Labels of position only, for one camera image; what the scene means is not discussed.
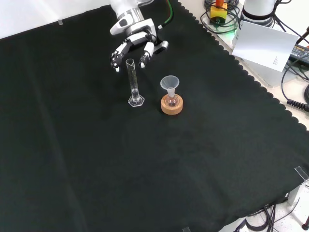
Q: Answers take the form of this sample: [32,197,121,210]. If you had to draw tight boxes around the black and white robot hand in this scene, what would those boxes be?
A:
[110,14,169,73]

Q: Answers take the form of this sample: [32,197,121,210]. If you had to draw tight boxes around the black tripod leg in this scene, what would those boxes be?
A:
[296,26,309,44]

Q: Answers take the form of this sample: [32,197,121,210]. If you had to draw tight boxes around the black power adapter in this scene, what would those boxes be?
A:
[289,43,309,64]

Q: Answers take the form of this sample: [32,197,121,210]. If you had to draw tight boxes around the black bench cloth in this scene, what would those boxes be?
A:
[0,0,309,232]

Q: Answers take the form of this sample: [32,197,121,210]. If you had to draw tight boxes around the black cable with ribbed plug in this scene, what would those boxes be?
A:
[281,59,309,111]

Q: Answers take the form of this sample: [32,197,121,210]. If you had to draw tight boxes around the small round-bottom glass flask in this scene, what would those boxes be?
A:
[166,87,179,108]

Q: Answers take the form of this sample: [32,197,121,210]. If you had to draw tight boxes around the clear plastic funnel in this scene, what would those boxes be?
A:
[159,75,180,92]

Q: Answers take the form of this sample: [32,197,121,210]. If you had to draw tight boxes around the pale white board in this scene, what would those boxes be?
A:
[231,20,299,73]

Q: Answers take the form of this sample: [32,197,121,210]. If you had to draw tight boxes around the clear glass graduated cylinder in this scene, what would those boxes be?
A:
[125,58,145,108]

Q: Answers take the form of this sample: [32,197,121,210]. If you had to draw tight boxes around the green and black cable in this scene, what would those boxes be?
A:
[157,0,175,30]

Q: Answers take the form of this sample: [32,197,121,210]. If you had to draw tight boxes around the grey metal bracket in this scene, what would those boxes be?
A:
[286,180,309,206]

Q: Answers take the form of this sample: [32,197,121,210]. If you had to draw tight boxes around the yellow stop button box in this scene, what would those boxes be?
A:
[210,0,229,26]

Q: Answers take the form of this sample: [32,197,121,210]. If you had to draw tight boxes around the black coiled cable bundle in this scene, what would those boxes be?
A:
[200,0,242,35]

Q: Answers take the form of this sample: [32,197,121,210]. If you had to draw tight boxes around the black floor cables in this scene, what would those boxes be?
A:
[233,202,300,232]

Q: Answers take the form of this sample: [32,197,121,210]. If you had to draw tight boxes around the round cork ring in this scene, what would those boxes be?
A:
[160,94,184,115]

